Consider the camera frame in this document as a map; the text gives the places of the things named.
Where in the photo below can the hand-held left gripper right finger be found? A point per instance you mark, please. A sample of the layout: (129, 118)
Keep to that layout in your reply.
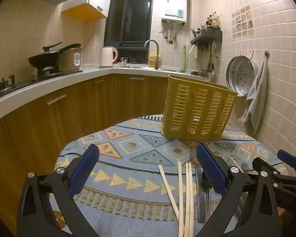
(212, 170)

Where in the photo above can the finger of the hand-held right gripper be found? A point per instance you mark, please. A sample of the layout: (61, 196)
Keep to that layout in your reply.
(259, 163)
(287, 158)

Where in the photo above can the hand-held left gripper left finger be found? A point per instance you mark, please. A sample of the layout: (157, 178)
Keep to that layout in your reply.
(85, 170)

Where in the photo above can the wooden chopstick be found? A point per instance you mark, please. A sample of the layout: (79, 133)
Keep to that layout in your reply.
(191, 202)
(179, 190)
(167, 190)
(187, 190)

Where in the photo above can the yellow plastic utensil basket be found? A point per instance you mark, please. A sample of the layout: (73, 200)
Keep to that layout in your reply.
(199, 111)

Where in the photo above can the blue patterned tablecloth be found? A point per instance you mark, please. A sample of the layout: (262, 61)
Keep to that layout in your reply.
(128, 153)

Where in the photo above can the grey hanging towel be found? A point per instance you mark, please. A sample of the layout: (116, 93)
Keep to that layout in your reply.
(256, 98)

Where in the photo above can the round metal steamer tray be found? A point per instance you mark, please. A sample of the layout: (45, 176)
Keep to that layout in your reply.
(239, 76)

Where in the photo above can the white kitchen countertop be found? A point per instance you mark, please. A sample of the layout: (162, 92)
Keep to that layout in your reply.
(64, 81)

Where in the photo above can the hanging metal ladle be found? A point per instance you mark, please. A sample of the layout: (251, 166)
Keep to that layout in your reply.
(211, 59)

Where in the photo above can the brown rice cooker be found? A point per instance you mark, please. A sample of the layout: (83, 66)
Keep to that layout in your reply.
(69, 59)

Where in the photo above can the white patterned mug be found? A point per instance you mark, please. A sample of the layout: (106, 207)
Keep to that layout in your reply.
(123, 61)

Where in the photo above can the white electric kettle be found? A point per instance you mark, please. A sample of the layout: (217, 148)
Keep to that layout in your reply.
(106, 56)

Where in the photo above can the green bottle brush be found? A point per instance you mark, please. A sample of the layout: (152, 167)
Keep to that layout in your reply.
(184, 58)

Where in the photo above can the black gas stove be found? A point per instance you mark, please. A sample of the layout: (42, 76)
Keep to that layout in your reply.
(5, 86)

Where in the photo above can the black frying pan with lid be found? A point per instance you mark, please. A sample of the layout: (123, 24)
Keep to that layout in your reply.
(43, 59)

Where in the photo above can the white hanging cloth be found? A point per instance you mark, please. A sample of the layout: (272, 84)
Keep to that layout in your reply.
(193, 51)

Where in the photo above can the yellow dish soap bottle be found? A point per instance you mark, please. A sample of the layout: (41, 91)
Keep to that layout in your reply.
(153, 59)

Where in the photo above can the metal kitchen faucet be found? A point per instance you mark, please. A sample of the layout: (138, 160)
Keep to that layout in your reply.
(157, 54)

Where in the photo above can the water heater pipes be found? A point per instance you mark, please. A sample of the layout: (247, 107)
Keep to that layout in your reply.
(172, 30)

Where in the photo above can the row of seasoning bottles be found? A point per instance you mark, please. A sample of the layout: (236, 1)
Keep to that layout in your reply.
(212, 22)

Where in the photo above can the dark window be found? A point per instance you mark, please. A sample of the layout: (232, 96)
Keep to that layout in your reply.
(128, 17)

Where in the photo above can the white water heater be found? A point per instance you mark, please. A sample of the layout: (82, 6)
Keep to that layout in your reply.
(174, 5)

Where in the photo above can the black wall shelf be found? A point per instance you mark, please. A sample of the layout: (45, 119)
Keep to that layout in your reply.
(207, 38)

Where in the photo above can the white and yellow wall cabinet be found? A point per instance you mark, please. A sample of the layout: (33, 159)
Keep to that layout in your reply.
(98, 0)

